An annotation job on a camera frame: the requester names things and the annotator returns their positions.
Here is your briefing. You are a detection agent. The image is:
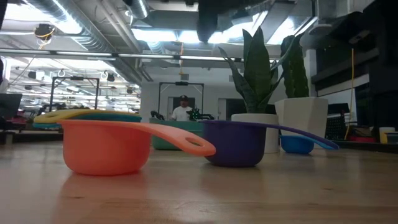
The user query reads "yellow measuring cup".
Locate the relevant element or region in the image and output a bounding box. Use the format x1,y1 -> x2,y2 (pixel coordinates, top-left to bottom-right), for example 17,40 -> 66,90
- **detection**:
33,108 -> 141,124

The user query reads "black monitor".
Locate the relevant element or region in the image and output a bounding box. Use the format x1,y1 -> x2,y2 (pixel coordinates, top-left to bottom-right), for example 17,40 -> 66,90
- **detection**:
0,93 -> 23,119

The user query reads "teal measuring cup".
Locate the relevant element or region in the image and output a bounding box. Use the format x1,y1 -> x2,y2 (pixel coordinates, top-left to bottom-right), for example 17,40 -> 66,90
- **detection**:
32,113 -> 142,131

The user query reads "person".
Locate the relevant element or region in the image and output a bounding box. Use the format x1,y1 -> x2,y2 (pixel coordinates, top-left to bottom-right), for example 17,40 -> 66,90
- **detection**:
170,95 -> 193,122

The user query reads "teal plastic basket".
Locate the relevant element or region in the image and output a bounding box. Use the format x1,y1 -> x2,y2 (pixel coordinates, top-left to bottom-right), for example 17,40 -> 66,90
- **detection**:
149,117 -> 205,152

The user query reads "white round plant pot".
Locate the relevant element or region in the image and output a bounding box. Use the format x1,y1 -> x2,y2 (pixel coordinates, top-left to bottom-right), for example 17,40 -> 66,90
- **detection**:
231,113 -> 280,154

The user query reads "black background rig frame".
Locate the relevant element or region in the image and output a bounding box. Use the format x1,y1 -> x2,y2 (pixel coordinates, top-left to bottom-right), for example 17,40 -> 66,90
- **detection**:
157,81 -> 205,121
49,76 -> 100,110

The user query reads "green cactus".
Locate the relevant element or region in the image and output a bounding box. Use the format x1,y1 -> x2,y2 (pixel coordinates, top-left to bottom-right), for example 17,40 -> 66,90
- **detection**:
280,32 -> 310,99

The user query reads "hanging black cable reel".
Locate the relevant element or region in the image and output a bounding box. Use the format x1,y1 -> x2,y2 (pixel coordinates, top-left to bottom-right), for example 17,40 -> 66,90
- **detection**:
33,23 -> 57,42

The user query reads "blue measuring cup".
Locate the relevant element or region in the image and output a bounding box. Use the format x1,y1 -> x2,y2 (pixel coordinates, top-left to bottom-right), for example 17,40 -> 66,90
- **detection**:
279,134 -> 340,155

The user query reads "purple measuring cup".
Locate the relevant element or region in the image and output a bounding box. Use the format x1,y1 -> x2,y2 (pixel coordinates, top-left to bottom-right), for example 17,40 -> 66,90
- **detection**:
200,119 -> 330,168

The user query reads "green snake plant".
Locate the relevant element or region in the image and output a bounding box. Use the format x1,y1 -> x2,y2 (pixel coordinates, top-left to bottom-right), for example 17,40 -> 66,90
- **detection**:
217,26 -> 292,114

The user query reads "black perforated panel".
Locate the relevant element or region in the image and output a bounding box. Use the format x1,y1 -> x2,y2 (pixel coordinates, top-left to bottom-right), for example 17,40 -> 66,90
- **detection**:
325,103 -> 351,141

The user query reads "white hexagonal plant pot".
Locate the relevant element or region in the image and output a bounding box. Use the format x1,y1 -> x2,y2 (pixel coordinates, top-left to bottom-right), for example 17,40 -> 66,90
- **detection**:
274,96 -> 330,149

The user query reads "orange measuring cup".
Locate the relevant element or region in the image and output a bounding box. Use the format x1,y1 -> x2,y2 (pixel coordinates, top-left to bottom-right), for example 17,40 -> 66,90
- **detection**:
57,119 -> 217,177

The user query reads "flat red object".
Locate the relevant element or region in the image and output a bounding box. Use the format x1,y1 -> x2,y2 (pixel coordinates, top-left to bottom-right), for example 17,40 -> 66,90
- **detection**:
347,134 -> 377,144

